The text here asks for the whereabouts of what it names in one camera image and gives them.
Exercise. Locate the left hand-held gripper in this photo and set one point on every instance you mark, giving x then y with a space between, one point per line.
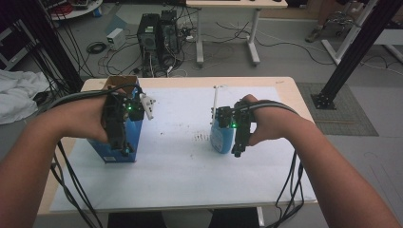
115 120

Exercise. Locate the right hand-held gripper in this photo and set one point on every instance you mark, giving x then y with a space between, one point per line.
242 126

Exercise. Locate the blue cardboard box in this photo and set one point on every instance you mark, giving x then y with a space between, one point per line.
134 136

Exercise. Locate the person's left hand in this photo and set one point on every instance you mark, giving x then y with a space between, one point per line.
82 117

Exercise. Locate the person's right hand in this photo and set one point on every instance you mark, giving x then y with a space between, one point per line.
275 123

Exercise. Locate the white plastic piece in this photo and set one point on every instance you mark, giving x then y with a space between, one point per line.
148 106

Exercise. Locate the thin white stick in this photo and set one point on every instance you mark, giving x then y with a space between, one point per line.
215 98

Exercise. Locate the small white power box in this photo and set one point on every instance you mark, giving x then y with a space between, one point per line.
115 38

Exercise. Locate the white paper sheet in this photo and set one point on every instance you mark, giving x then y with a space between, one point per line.
177 177

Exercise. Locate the black computer tower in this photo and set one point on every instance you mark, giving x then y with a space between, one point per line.
148 38
169 31

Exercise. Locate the person's right leg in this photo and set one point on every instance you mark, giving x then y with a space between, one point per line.
234 219

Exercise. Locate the person's leg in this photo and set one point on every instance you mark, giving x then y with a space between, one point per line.
136 220
326 12
234 219

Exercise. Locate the white crumpled cloth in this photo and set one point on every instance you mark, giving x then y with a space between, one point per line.
19 95

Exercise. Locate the person's left leg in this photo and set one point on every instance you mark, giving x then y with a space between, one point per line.
136 220

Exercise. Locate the grey floor mat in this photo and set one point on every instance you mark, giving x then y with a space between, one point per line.
345 110

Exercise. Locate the round white table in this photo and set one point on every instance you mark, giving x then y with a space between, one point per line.
79 11

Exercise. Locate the white desk with metal legs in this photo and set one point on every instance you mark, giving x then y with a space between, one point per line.
234 3

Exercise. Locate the grey metal rack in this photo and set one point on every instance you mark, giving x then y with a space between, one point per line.
12 47

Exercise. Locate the white metal stand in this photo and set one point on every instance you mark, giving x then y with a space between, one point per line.
348 34

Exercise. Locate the black metal frame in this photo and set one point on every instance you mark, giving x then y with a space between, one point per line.
53 41

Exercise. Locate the black aluminium post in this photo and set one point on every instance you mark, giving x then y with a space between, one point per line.
358 47

